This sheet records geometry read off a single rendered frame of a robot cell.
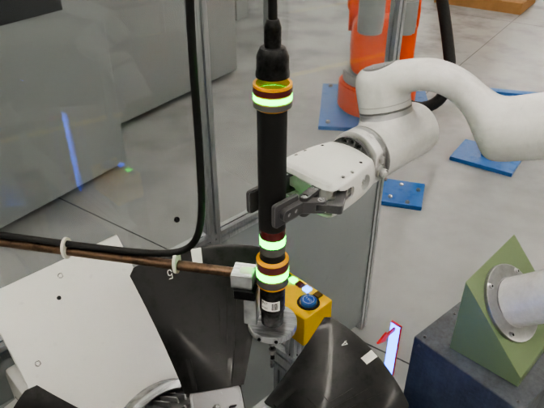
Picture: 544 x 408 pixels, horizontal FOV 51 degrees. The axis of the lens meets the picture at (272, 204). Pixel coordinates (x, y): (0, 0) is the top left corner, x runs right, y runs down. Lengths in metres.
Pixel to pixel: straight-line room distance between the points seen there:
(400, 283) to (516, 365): 1.72
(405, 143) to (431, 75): 0.10
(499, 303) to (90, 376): 0.92
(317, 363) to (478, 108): 0.56
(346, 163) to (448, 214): 3.03
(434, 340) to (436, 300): 1.54
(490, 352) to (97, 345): 0.90
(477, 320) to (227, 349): 0.71
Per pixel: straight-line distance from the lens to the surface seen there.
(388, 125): 0.81
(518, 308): 1.43
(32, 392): 0.81
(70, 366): 1.11
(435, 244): 3.46
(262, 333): 0.80
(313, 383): 1.07
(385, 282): 3.13
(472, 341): 1.49
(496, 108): 0.80
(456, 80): 0.79
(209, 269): 0.78
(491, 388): 1.49
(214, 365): 0.94
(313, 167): 0.73
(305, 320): 1.35
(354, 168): 0.74
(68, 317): 1.11
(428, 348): 1.54
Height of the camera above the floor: 2.02
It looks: 33 degrees down
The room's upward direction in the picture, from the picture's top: straight up
